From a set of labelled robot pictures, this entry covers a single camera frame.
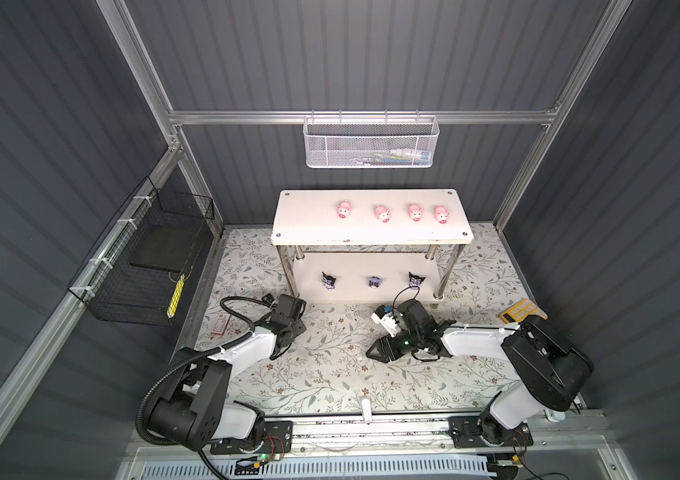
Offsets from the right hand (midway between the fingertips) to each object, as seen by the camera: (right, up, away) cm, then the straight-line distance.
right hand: (376, 353), depth 86 cm
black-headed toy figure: (-14, +21, +5) cm, 26 cm away
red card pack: (-49, +7, +7) cm, 50 cm away
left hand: (-25, +7, +6) cm, 27 cm away
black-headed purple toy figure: (0, +21, +6) cm, 22 cm away
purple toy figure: (+13, +21, +5) cm, 25 cm away
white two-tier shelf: (+2, +32, +29) cm, 43 cm away
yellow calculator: (+48, +11, +9) cm, 50 cm away
